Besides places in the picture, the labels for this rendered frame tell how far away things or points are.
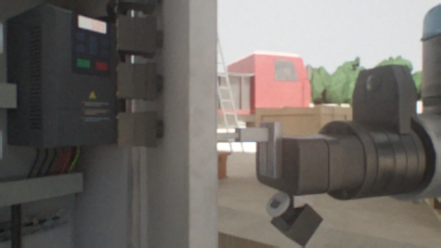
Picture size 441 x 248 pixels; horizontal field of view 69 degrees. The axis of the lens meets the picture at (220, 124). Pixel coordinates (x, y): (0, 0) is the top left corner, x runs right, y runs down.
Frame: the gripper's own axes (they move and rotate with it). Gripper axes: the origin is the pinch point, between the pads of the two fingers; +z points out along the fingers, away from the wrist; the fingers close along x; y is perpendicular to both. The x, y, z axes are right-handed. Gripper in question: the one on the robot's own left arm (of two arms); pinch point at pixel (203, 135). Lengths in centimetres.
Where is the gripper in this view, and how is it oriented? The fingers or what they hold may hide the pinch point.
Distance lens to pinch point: 25.9
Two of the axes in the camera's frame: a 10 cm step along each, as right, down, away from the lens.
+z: -9.4, 0.0, -3.5
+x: -3.5, -0.1, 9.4
